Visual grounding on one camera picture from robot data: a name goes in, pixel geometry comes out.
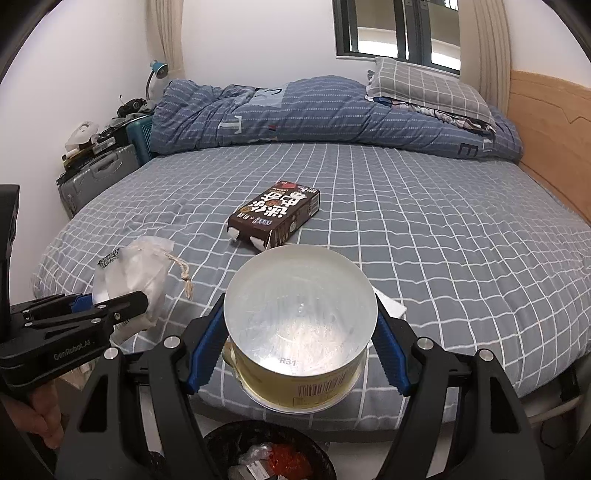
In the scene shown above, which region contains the white tissue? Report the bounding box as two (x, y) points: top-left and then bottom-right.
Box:
(373, 287), (407, 319)

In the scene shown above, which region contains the white drawstring pouch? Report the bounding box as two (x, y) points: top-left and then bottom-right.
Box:
(92, 236), (193, 346)

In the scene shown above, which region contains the yellow instant noodle cup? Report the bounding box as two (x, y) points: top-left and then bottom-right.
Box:
(222, 245), (378, 415)

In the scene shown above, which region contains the brown cookie box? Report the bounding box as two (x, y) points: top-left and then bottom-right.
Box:
(226, 180), (321, 252)

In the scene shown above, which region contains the red plastic bag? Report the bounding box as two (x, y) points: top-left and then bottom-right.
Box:
(269, 444), (312, 480)

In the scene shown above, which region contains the black trash bin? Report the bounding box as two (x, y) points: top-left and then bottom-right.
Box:
(204, 420), (337, 479)

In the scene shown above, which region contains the person left hand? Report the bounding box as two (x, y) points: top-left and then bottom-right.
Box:
(10, 382), (64, 450)

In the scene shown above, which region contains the grey suitcase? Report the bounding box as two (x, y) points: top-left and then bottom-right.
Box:
(56, 144), (139, 219)

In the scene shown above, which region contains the grey checked bed sheet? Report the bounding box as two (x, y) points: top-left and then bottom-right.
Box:
(32, 141), (591, 432)

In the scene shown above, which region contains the white helmet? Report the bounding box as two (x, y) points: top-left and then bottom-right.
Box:
(64, 121), (99, 152)

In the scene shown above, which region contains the teal suitcase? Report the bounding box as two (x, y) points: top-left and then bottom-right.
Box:
(126, 115), (152, 166)

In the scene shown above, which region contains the blue striped duvet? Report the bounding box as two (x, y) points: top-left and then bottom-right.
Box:
(151, 75), (523, 163)

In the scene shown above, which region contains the blue desk lamp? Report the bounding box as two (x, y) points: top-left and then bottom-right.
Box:
(144, 60), (168, 100)

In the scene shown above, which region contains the grey checked pillow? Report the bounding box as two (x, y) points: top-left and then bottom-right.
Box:
(367, 57), (495, 127)

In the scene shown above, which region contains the wooden headboard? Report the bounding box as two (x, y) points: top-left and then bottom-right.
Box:
(508, 70), (591, 221)

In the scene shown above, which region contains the beige curtain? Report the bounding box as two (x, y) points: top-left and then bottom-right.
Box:
(459, 0), (511, 113)

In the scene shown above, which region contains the dark framed window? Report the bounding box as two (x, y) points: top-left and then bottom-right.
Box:
(332, 0), (461, 74)

